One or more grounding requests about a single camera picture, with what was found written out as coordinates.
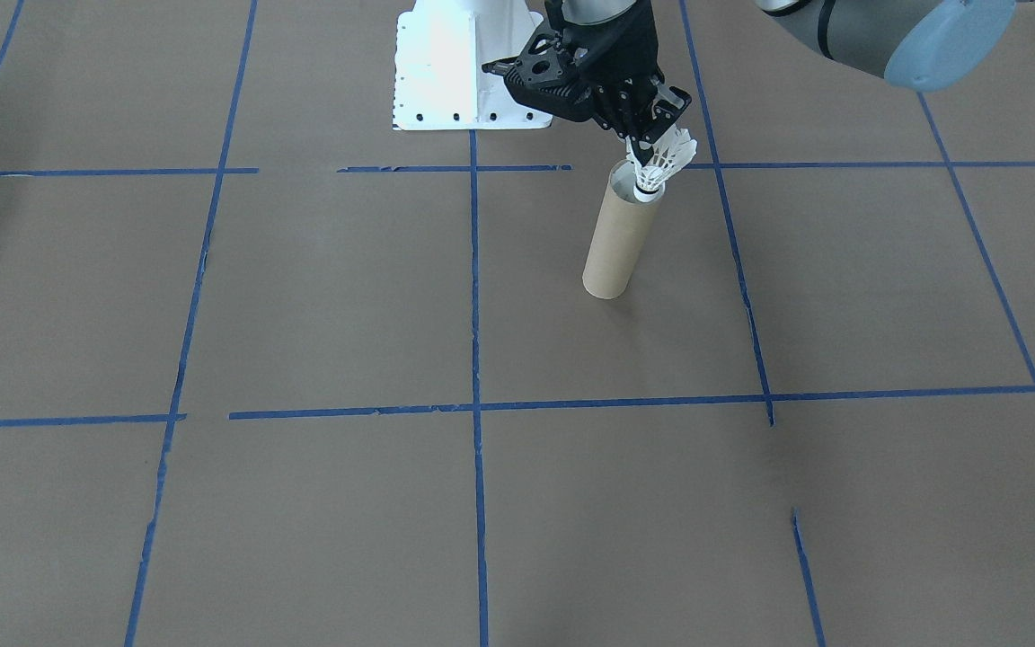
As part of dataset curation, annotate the white feather shuttlecock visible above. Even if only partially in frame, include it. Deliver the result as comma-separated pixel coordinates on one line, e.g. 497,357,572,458
626,127,698,201

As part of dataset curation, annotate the white metal arm base mount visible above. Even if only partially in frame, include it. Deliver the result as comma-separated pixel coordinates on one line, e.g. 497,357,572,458
392,0,555,132

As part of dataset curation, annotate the brown cardboard tube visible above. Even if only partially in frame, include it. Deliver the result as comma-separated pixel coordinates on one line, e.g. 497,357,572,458
582,160,666,300

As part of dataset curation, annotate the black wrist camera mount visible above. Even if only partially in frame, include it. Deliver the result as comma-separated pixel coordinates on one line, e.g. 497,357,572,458
481,30,601,124

